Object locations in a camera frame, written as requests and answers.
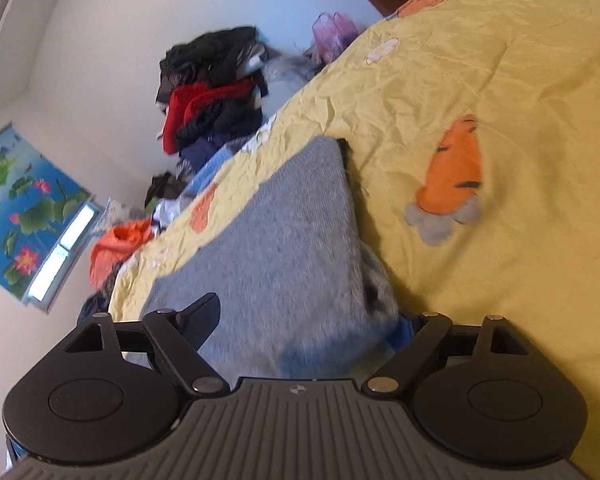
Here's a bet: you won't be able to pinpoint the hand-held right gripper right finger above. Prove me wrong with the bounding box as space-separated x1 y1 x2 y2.
362 312 524 399

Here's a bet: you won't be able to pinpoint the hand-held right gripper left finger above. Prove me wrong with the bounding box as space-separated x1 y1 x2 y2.
57 292 230 399

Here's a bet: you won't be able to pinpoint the grey sweater with navy sleeves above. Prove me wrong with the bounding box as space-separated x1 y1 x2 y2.
122 135 407 382

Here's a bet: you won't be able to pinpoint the dark patterned clothes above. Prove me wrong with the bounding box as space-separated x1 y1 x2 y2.
76 275 127 327

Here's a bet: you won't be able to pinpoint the pile of mixed clothes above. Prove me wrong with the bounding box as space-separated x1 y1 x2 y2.
145 25 272 206

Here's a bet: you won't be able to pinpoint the orange garment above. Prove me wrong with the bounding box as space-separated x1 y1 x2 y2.
89 219 154 292

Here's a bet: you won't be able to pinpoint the silver white plastic bag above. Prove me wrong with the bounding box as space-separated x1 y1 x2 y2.
151 199 192 227

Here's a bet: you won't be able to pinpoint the patterned pillow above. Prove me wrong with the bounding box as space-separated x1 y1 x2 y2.
101 196 127 232

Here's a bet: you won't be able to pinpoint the folded blue blanket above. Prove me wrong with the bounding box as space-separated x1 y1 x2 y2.
185 142 246 196

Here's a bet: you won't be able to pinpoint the lotus flower roller blind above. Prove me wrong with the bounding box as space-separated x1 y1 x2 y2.
0 126 92 292

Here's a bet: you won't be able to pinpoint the yellow carrot print quilt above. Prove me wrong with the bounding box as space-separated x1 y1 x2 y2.
107 0 600 480

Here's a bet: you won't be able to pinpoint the clear plastic bag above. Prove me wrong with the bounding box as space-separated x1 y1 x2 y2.
264 54 317 92

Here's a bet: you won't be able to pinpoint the pink plastic bag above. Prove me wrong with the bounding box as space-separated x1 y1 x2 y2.
312 11 362 62

